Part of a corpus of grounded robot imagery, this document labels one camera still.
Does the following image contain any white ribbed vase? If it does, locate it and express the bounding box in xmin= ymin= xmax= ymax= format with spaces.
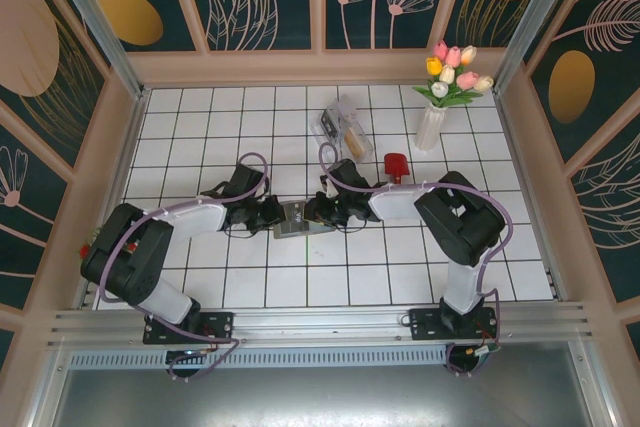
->
xmin=416 ymin=102 xmax=447 ymax=151

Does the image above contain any small red flower plant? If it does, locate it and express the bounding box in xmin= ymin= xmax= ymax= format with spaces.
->
xmin=78 ymin=226 xmax=104 ymax=261

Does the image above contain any red shovel with wooden handle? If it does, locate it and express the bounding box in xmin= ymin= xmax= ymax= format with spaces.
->
xmin=382 ymin=152 xmax=409 ymax=187

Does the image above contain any clear plastic organizer box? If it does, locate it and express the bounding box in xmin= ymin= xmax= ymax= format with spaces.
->
xmin=309 ymin=94 xmax=376 ymax=166

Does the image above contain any perforated metal strip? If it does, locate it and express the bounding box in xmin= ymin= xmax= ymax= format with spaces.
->
xmin=67 ymin=348 xmax=451 ymax=369

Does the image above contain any grey metal sheet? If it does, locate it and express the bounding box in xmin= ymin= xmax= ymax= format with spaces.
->
xmin=47 ymin=339 xmax=619 ymax=427

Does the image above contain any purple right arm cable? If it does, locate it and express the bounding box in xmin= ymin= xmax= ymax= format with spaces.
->
xmin=318 ymin=142 xmax=514 ymax=378

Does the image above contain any black card with white logo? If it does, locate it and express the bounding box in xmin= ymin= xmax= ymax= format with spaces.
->
xmin=283 ymin=201 xmax=307 ymax=226

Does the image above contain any aluminium frame post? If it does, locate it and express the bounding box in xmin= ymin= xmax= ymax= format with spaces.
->
xmin=41 ymin=0 xmax=147 ymax=101
xmin=492 ymin=0 xmax=574 ymax=94

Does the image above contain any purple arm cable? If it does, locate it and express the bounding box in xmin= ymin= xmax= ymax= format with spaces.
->
xmin=97 ymin=151 xmax=271 ymax=384
xmin=318 ymin=142 xmax=514 ymax=378

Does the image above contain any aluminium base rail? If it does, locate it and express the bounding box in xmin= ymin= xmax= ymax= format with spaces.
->
xmin=47 ymin=300 xmax=599 ymax=348

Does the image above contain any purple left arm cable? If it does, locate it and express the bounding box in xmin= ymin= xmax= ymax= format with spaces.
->
xmin=97 ymin=151 xmax=271 ymax=384

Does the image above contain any tan wooden block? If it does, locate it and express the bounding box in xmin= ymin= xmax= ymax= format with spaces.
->
xmin=343 ymin=127 xmax=365 ymax=157

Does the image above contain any small green circuit board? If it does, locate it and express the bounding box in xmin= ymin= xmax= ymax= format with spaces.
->
xmin=467 ymin=341 xmax=502 ymax=363

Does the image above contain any grey card holder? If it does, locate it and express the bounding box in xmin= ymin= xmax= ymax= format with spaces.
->
xmin=272 ymin=199 xmax=337 ymax=241

